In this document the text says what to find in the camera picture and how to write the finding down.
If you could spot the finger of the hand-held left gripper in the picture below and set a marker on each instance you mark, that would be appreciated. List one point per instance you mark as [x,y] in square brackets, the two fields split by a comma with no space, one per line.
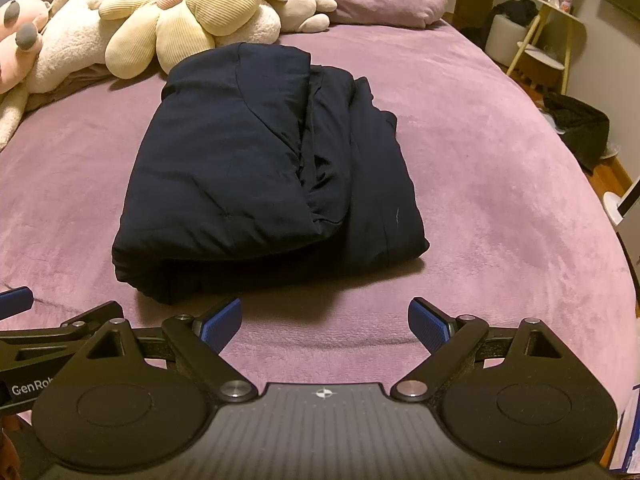
[70,332]
[15,302]

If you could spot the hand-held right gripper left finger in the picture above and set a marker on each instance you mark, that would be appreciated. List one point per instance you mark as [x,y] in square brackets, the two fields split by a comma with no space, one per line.
[222,325]

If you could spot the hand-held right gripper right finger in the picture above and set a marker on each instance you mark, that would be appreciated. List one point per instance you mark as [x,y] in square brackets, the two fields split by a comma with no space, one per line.
[427,325]

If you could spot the navy zip jacket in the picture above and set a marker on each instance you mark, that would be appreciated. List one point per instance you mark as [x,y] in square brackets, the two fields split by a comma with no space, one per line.
[225,175]

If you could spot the person's left forearm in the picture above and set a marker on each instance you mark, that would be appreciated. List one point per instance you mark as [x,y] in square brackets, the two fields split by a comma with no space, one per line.
[6,440]

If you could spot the purple plush blanket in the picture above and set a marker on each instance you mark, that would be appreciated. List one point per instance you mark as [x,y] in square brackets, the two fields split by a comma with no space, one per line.
[500,210]

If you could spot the blue and white printed box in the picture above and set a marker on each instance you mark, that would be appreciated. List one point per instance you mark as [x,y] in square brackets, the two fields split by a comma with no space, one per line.
[630,430]

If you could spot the black bag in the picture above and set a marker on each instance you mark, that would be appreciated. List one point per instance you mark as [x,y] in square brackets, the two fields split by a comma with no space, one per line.
[580,127]

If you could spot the pink plush toy grey paws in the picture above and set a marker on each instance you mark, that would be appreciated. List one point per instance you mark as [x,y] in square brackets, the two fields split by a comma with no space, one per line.
[15,45]

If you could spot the white fluffy plush toy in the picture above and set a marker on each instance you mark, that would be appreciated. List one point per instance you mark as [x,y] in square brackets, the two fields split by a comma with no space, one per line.
[70,40]

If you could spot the white side table yellow legs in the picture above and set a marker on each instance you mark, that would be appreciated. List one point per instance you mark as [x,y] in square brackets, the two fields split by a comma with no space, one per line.
[550,55]

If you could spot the white stool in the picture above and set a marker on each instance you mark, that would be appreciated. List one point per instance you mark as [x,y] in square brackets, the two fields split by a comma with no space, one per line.
[505,37]

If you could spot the cream ribbed flower plush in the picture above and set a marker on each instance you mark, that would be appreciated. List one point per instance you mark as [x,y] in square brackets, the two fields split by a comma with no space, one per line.
[200,10]

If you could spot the beige small plush toy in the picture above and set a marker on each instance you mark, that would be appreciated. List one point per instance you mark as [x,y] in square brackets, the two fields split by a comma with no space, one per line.
[305,10]

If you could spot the dark cloth on stool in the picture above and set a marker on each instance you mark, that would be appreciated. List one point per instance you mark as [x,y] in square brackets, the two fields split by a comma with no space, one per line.
[517,10]

